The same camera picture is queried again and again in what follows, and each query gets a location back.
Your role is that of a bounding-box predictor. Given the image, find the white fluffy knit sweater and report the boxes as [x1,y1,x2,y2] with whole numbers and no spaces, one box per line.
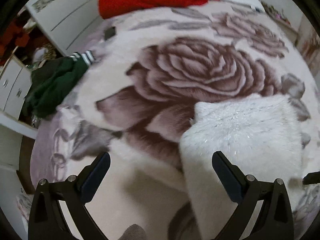
[179,95,303,239]

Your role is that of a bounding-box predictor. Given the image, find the red clothes in wardrobe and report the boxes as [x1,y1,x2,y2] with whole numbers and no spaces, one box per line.
[1,10,50,66]

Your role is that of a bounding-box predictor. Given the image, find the dark green striped-cuff garment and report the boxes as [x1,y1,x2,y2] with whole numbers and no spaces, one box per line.
[24,50,95,118]

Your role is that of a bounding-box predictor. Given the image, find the white drawer cabinet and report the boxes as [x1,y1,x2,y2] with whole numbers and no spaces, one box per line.
[0,55,31,119]

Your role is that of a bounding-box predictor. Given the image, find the floral plush bed blanket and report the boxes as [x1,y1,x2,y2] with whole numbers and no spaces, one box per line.
[30,1,319,239]

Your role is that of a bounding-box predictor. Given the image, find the small dark phone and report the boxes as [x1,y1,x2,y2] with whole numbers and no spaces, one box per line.
[104,26,117,41]

